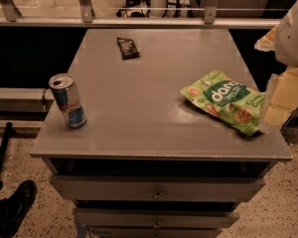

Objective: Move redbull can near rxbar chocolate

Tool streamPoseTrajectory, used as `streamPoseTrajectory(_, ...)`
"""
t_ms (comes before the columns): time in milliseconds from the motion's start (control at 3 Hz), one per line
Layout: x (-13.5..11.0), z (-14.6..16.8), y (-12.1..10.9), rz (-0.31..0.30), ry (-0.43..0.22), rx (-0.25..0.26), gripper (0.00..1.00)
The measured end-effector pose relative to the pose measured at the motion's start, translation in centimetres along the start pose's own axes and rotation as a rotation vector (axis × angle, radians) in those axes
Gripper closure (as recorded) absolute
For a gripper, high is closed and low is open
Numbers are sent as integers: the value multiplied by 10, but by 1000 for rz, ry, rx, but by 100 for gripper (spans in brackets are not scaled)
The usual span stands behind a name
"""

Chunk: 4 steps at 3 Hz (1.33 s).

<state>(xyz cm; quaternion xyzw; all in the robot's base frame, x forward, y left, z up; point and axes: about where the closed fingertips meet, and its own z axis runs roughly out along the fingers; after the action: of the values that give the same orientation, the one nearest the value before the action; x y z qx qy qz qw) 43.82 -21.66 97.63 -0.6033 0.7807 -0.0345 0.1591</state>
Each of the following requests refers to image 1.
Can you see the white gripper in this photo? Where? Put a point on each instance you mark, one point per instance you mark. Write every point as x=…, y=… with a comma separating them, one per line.
x=293, y=39

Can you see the redbull can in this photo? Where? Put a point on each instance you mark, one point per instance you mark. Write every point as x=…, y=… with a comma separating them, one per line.
x=66, y=95

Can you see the black rxbar chocolate wrapper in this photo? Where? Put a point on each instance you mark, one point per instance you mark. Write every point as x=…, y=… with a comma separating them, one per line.
x=128, y=49

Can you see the green snack bag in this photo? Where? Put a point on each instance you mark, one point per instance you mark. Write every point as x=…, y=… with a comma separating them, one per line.
x=234, y=103

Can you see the black office chair base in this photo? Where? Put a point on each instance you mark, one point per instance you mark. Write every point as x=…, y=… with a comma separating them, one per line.
x=134, y=8

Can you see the grey drawer cabinet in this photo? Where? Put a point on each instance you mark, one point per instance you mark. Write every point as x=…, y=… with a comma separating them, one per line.
x=140, y=125

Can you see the top drawer front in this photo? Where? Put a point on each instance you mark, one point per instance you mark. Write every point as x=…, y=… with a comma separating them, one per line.
x=157, y=188

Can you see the drawer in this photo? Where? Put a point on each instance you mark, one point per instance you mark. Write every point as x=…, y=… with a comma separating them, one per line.
x=155, y=218
x=157, y=188

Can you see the middle drawer front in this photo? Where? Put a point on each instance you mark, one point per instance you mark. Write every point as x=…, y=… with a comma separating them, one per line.
x=155, y=218

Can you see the black metal stand leg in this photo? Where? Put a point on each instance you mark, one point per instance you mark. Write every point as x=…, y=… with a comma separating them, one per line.
x=8, y=132

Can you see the black shoe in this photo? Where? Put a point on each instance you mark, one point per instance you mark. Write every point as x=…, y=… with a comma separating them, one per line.
x=14, y=209

